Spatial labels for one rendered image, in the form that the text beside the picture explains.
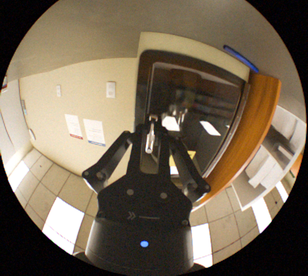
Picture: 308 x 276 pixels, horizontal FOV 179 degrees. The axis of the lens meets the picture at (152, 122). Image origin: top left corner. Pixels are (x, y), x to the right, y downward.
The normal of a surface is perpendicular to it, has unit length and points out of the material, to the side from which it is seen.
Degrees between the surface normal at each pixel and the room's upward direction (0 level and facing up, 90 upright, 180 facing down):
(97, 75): 90
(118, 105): 90
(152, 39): 90
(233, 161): 90
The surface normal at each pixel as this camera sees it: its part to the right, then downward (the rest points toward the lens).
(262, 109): -0.99, -0.13
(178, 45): -0.04, 0.44
